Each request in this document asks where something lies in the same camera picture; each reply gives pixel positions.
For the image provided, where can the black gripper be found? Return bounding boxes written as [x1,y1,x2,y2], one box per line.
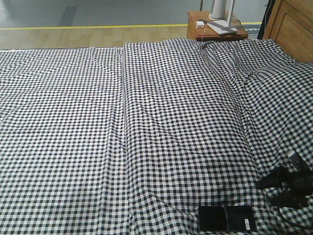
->
[255,150,313,208]

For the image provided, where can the black foldable phone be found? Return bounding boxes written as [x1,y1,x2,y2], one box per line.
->
[198,206,257,232]

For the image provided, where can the wooden bed headboard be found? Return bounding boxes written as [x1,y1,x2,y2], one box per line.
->
[263,0,313,63]

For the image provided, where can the black white checkered bedsheet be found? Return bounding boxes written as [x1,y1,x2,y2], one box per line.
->
[0,39,313,235]

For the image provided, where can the wooden nightstand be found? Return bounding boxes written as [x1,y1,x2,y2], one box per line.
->
[187,11,248,42]

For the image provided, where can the white charger adapter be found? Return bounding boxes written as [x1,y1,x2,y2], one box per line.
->
[196,21,205,28]

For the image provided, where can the white cylindrical speaker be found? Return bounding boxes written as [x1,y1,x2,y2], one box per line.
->
[209,0,227,21]

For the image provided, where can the grey metal pole stand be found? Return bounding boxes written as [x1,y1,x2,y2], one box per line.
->
[199,0,203,11]

